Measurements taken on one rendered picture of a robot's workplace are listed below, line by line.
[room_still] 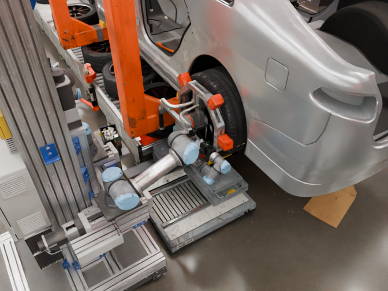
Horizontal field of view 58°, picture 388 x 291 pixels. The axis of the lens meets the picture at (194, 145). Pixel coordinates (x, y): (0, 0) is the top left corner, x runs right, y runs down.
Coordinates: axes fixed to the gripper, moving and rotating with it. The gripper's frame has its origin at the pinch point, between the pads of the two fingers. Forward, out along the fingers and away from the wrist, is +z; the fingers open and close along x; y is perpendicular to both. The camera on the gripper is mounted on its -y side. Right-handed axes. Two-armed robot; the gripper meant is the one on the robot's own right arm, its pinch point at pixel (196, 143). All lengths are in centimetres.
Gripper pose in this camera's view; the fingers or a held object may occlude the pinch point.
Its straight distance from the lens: 248.9
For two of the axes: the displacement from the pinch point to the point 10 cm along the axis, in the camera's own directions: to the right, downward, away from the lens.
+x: -8.3, 2.4, -5.0
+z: -5.5, -5.3, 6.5
